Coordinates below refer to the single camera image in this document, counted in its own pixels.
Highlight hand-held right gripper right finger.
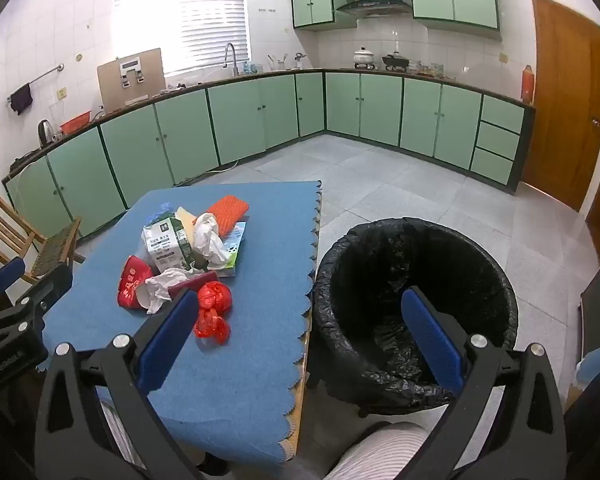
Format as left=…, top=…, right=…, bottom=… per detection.
left=400, top=285, right=567, bottom=480

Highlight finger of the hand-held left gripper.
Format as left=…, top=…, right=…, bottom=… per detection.
left=0, top=257, right=27, bottom=311
left=0, top=262, right=74, bottom=346

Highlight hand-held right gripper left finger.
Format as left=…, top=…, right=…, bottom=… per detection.
left=34, top=287, right=216, bottom=480

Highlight white tissue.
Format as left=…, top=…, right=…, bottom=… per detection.
left=137, top=267, right=206, bottom=315
left=192, top=212, right=231, bottom=266

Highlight red plastic bag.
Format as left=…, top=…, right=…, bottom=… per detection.
left=194, top=281, right=232, bottom=345

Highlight dark red wrapper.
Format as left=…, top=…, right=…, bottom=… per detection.
left=167, top=271, right=220, bottom=301

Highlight red paper cup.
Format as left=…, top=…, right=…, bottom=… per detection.
left=116, top=255, right=156, bottom=309

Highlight green milk carton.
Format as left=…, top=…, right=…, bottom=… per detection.
left=141, top=216, right=197, bottom=273

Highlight bin with black bag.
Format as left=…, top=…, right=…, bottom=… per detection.
left=312, top=217, right=520, bottom=416

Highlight cow print milk carton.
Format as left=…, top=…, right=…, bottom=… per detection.
left=215, top=221, right=247, bottom=277

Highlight yellow sponge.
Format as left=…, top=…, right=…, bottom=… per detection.
left=174, top=206, right=197, bottom=233

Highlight blue scrubber cloth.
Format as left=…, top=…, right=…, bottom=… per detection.
left=145, top=201, right=175, bottom=228

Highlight orange foam fruit net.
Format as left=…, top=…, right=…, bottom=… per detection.
left=206, top=194, right=251, bottom=237

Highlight wooden chair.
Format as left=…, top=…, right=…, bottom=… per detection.
left=0, top=193, right=87, bottom=286

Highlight blue table mat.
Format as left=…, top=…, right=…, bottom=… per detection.
left=37, top=180, right=323, bottom=466

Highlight person's striped trouser leg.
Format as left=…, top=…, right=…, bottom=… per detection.
left=100, top=395, right=146, bottom=468
left=322, top=421, right=428, bottom=480

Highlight red plastic basin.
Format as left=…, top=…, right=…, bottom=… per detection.
left=60, top=114, right=91, bottom=135

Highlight light blue cloth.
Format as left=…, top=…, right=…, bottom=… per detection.
left=575, top=342, right=600, bottom=386

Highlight dark towel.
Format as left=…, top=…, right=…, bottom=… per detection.
left=9, top=85, right=34, bottom=116

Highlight green lower kitchen cabinets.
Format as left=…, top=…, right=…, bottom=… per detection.
left=1, top=69, right=536, bottom=241

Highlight brown cardboard box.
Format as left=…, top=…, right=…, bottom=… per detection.
left=96, top=48, right=165, bottom=111

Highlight red thermos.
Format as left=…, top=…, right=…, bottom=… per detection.
left=520, top=65, right=536, bottom=106

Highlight white window blind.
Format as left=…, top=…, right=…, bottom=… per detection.
left=112, top=0, right=251, bottom=78

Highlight range hood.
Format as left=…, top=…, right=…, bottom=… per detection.
left=335, top=0, right=413, bottom=18

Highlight metal towel rail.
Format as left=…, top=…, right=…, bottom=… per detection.
left=7, top=64, right=65, bottom=103

